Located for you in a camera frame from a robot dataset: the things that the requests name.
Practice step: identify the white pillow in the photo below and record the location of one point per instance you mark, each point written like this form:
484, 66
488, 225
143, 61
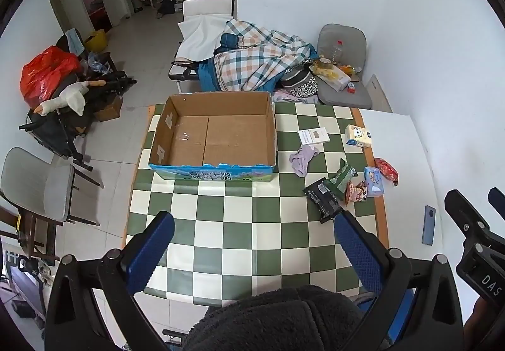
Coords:
201, 37

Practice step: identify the yellow snack package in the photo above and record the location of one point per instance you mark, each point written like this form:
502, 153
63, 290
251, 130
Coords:
334, 77

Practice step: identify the yellow bucket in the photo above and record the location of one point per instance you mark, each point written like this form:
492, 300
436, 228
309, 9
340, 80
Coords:
97, 42

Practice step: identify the black snack bag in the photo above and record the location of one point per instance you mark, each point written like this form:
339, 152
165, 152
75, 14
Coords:
326, 202

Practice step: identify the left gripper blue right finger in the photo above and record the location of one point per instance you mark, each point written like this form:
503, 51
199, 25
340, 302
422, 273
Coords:
363, 249

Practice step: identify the plaid blanket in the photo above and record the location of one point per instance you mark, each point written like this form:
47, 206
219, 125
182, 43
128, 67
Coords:
252, 58

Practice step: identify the lilac cloth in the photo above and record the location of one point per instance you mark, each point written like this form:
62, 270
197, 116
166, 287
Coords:
300, 160

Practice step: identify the green snack bag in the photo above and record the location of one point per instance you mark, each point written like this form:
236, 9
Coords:
338, 183

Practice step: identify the black white patterned bag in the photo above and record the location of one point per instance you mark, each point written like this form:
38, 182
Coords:
300, 83

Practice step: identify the red plastic bag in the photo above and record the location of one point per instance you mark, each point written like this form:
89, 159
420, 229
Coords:
41, 77

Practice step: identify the beige tissue pack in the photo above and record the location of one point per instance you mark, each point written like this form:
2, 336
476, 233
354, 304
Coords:
357, 136

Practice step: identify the red snack bag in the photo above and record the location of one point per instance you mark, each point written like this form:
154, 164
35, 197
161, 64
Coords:
387, 171

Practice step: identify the grey chair at left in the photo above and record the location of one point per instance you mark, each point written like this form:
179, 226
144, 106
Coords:
42, 194

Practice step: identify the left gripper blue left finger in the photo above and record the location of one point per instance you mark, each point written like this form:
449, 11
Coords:
141, 255

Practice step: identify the floral pink cloth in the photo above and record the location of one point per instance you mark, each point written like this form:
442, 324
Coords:
281, 95

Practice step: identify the green white checkered tablecloth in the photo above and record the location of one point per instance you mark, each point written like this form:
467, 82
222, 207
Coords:
235, 239

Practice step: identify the grey padded chair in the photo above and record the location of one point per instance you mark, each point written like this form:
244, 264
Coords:
352, 63

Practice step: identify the black fleece garment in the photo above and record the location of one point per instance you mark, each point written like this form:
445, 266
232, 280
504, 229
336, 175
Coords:
305, 318

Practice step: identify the blue tissue pack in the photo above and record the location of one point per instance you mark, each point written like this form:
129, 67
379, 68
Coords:
373, 182

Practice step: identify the white goose plush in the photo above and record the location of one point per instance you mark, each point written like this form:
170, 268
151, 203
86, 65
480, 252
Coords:
72, 96

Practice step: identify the open cardboard box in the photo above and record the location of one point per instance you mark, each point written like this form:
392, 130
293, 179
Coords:
216, 136

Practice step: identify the plastic bottle red cap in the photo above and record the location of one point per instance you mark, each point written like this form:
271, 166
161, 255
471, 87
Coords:
337, 52

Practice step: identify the orange snack bag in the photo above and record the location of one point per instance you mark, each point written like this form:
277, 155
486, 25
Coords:
355, 192

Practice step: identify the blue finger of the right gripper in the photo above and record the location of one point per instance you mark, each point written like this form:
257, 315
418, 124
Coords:
496, 199
463, 213

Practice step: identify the small brown cardboard box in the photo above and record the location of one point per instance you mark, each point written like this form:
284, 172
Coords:
111, 111

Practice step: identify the white folding bed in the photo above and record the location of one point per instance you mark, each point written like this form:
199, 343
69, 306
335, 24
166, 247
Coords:
188, 72

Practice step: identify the blue smartphone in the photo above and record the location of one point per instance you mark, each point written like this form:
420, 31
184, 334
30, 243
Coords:
429, 224

